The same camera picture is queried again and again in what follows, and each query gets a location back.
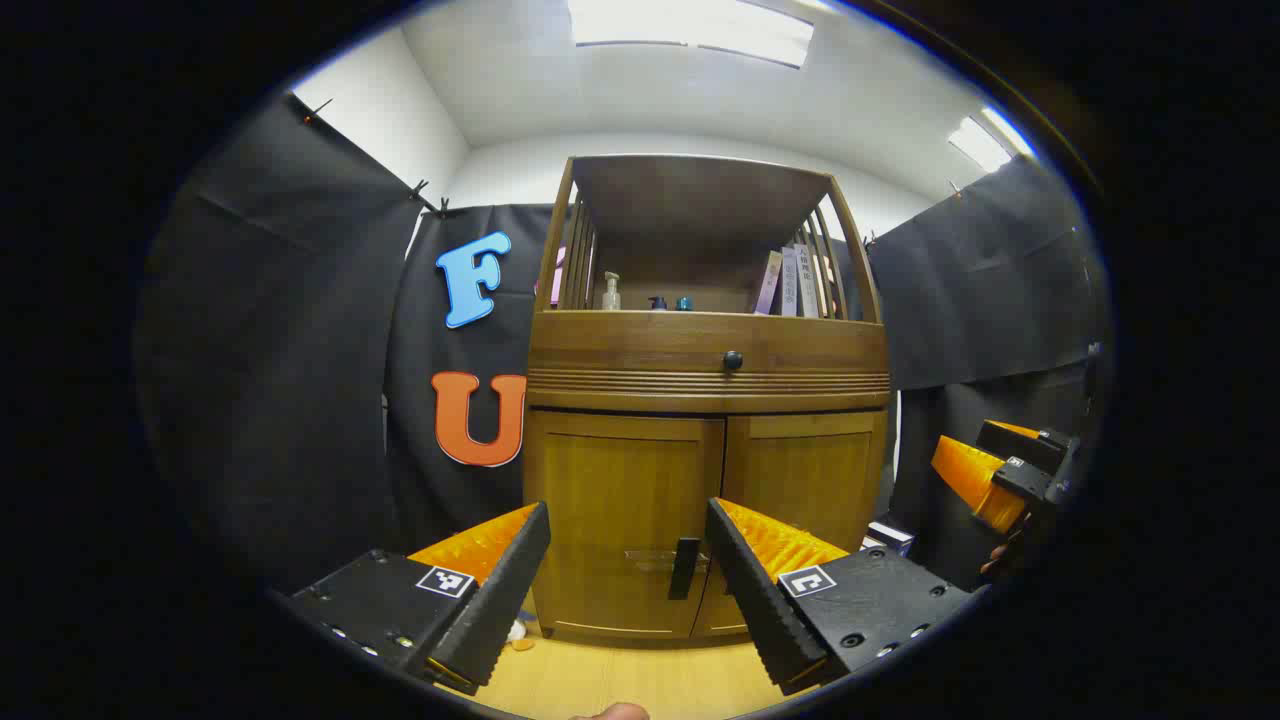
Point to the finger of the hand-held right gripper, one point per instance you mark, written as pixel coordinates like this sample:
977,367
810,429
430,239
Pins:
1020,448
1020,480

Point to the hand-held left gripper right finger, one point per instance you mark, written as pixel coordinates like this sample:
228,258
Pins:
760,610

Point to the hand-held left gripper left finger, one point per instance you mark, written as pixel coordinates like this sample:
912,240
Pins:
500,600

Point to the wooden cabinet door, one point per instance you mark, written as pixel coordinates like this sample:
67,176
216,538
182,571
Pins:
800,470
610,500

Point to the wooden double-door shoe cabinet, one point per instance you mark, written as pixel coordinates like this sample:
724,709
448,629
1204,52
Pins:
640,385

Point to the wooden cabinet drawer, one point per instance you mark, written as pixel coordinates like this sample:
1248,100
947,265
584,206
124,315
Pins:
620,345

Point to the white and blue box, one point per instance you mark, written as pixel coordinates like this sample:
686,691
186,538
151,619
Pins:
890,535

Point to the black round drawer knob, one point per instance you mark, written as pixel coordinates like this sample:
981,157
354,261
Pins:
733,360

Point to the white book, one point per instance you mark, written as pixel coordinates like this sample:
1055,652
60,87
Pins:
789,282

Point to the small ceiling light panel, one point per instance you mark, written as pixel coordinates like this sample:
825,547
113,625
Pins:
980,145

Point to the clear pump bottle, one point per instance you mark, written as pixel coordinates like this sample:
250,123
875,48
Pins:
611,292

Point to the large ceiling light panel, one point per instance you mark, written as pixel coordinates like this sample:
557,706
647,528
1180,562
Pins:
690,25

